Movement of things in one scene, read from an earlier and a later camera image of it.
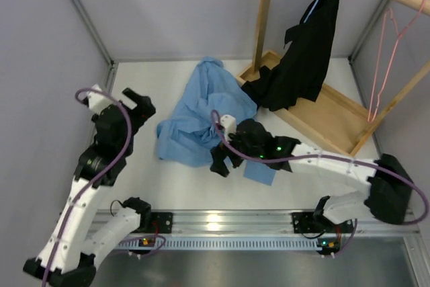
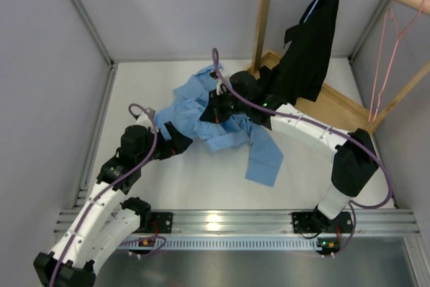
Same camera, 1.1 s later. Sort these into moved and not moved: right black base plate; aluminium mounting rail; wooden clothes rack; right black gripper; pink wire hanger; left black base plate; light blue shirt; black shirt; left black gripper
Moved: right black gripper; light blue shirt; left black gripper
Not moved: left black base plate; black shirt; right black base plate; pink wire hanger; wooden clothes rack; aluminium mounting rail
